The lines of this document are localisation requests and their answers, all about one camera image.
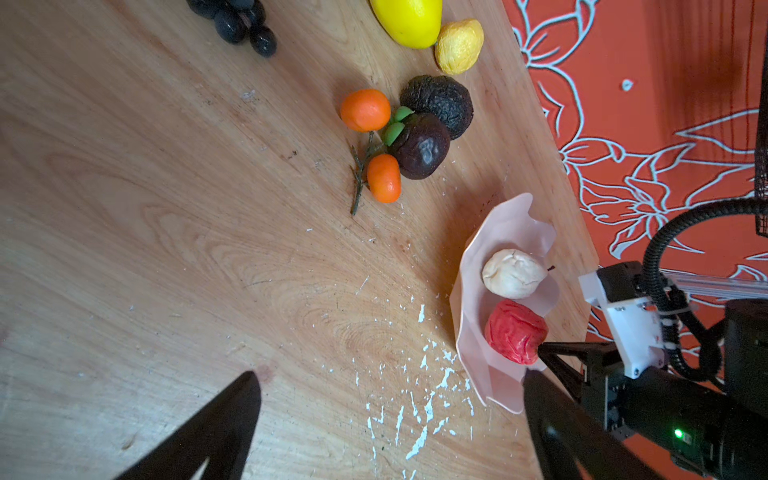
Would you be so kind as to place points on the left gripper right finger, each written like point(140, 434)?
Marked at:
point(568, 442)

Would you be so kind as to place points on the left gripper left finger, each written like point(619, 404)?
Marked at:
point(215, 441)

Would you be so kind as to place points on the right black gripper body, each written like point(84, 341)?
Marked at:
point(718, 434)

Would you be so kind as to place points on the pink scalloped fruit bowl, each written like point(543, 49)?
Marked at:
point(494, 378)

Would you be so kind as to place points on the red wrinkled strawberry fruit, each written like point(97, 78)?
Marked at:
point(516, 332)

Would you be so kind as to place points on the beige garlic-like fruit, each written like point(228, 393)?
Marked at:
point(514, 274)

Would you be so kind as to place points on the orange tangerine right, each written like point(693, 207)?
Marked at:
point(384, 178)

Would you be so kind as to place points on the orange tangerine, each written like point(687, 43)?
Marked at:
point(384, 178)
point(365, 110)

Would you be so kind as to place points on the orange tangerine left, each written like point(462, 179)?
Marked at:
point(365, 110)

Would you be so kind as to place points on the dark avocado upper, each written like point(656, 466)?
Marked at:
point(442, 96)

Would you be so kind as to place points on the small yellow lemon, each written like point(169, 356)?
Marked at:
point(459, 45)

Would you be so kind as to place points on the black grape bunch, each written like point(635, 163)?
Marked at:
point(235, 21)

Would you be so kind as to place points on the large yellow lemon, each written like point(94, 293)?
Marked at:
point(414, 24)

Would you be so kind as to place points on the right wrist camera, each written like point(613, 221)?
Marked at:
point(634, 322)

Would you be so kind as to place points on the black wire basket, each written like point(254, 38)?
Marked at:
point(760, 153)

